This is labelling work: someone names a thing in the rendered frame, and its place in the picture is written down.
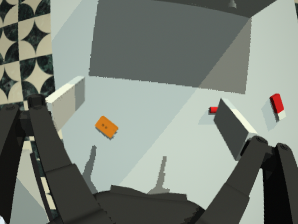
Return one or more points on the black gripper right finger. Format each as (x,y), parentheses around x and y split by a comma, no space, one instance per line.
(280,182)

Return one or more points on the red aa battery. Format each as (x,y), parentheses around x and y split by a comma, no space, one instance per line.
(212,109)

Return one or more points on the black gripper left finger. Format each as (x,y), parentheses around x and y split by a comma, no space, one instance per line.
(69,191)

